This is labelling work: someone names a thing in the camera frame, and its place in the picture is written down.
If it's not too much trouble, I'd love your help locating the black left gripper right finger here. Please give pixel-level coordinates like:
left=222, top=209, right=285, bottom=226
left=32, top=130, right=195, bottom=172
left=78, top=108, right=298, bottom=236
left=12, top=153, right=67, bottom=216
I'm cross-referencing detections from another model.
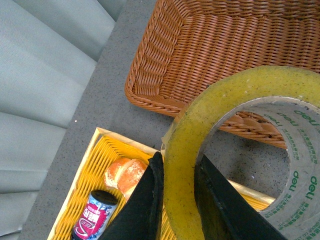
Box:
left=194, top=155, right=286, bottom=240

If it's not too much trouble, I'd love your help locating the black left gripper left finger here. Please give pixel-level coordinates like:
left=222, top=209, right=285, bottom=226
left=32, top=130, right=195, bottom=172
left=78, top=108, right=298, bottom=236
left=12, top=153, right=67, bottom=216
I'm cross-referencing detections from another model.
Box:
left=99, top=151, right=164, bottom=240

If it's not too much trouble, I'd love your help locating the yellow packing tape roll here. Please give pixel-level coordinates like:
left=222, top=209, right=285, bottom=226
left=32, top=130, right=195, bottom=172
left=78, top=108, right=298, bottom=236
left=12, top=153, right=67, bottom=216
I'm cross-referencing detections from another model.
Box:
left=162, top=66, right=320, bottom=240

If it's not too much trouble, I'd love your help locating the yellow woven basket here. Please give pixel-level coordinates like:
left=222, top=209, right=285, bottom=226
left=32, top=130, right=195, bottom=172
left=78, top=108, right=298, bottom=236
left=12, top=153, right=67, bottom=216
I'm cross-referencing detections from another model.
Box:
left=47, top=127, right=275, bottom=240

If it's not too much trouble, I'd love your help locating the brown wicker basket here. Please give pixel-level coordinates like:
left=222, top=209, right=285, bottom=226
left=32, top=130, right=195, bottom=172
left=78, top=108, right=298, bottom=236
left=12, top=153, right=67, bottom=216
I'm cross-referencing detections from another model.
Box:
left=124, top=0, right=320, bottom=150

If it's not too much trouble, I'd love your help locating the small soda can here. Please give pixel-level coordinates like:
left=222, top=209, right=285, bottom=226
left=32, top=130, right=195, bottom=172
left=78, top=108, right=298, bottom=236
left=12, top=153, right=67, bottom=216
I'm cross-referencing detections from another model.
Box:
left=70, top=189, right=118, bottom=240

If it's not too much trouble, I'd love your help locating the toy croissant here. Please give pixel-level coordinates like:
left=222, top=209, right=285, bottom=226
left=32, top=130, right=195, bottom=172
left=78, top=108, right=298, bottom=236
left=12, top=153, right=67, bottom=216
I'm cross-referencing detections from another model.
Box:
left=104, top=158, right=148, bottom=201

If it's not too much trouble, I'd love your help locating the grey curtain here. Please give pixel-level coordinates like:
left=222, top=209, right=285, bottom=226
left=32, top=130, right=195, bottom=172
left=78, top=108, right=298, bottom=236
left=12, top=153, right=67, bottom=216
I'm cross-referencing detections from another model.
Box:
left=0, top=0, right=125, bottom=240

